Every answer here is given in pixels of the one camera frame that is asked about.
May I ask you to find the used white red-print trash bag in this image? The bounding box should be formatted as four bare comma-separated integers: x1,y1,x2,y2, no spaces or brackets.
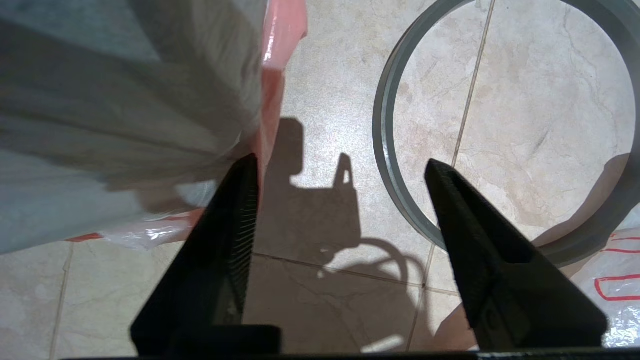
0,0,308,256

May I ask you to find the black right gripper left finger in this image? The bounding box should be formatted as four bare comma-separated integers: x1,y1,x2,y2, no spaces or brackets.
131,153,261,351

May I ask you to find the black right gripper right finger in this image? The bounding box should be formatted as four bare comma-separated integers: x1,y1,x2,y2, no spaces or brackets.
425,159,608,348

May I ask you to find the new white red-print plastic bag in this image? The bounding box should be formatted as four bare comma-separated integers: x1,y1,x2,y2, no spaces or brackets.
435,205,640,351

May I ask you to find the grey bin retaining ring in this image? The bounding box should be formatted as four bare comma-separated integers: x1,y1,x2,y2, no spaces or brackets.
372,0,640,268

